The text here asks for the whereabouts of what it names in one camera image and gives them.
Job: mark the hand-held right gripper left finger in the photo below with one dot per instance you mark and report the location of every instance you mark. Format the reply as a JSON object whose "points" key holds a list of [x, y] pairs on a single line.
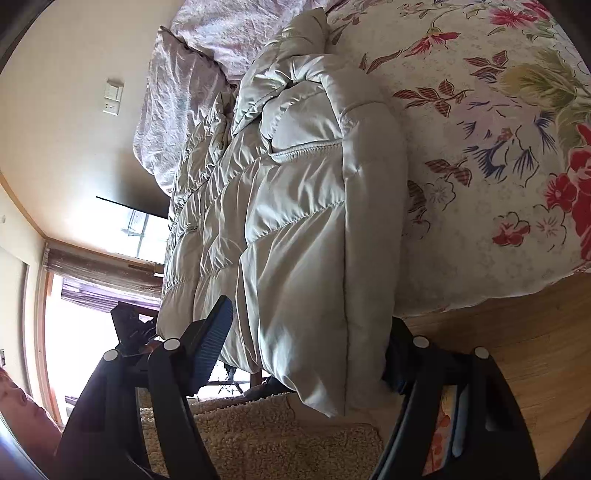
{"points": [[214, 332]]}

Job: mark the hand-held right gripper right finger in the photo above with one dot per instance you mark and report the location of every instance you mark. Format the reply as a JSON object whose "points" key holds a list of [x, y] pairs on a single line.
{"points": [[413, 369]]}

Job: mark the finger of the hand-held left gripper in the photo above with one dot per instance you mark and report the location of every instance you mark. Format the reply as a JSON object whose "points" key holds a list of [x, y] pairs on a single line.
{"points": [[131, 332]]}

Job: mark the white puffer jacket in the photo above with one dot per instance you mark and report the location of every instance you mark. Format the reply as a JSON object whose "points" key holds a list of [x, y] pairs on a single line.
{"points": [[286, 230]]}

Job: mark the person's left hand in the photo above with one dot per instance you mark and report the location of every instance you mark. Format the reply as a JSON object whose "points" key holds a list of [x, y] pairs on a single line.
{"points": [[27, 420]]}

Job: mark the large bright window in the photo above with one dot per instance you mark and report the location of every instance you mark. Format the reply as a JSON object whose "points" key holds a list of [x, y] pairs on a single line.
{"points": [[78, 341]]}

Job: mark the brown window blind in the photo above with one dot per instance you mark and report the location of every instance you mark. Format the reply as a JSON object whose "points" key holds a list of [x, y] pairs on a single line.
{"points": [[92, 272]]}

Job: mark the small window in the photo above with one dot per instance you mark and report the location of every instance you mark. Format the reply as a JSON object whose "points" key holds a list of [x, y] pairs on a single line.
{"points": [[143, 235]]}

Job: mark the beige shaggy rug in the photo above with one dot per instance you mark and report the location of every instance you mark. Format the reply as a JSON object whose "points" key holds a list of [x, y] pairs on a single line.
{"points": [[277, 443]]}

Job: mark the floral printed blanket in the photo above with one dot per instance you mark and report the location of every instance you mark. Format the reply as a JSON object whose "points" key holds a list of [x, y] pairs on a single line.
{"points": [[485, 138]]}

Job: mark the white wall outlet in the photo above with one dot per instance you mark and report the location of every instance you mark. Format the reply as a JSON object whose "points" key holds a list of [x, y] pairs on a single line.
{"points": [[111, 108]]}

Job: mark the white wall switch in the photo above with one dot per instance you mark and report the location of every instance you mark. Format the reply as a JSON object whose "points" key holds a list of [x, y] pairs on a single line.
{"points": [[114, 90]]}

